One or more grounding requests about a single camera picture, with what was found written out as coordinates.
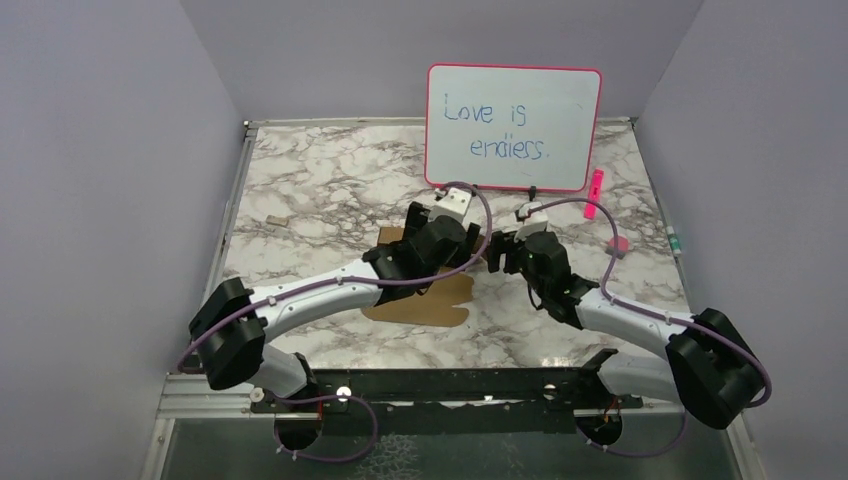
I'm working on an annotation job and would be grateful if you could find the brown cardboard box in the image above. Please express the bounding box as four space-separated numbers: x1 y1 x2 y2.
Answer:
362 227 488 329

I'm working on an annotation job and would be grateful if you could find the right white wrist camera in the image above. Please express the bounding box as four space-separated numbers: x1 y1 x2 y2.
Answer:
514 201 549 242

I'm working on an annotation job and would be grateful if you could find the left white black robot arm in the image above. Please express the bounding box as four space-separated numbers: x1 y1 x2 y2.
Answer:
187 193 480 411

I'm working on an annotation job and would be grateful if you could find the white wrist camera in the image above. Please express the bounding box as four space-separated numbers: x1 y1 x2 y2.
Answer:
428 187 472 224
514 201 549 242

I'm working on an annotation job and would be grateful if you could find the pink highlighter marker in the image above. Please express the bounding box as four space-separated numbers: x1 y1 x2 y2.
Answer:
584 168 605 220

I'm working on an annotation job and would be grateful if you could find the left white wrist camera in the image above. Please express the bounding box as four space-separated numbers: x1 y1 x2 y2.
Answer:
428 187 472 224

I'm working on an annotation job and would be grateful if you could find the small wooden block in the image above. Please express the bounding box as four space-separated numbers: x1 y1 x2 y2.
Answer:
266 215 289 228

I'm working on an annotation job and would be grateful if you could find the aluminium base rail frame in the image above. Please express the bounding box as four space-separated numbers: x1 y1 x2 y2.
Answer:
142 368 764 479

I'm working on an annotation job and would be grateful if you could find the pink framed whiteboard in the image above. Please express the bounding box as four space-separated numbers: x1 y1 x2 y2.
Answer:
424 63 603 193

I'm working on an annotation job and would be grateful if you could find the pink grey eraser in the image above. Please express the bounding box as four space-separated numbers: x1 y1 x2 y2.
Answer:
605 236 629 259

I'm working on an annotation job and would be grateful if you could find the green white marker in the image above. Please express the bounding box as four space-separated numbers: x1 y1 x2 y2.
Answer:
666 226 682 257

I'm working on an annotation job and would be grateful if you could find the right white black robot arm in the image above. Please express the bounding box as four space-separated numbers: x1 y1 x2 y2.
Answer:
486 231 772 429

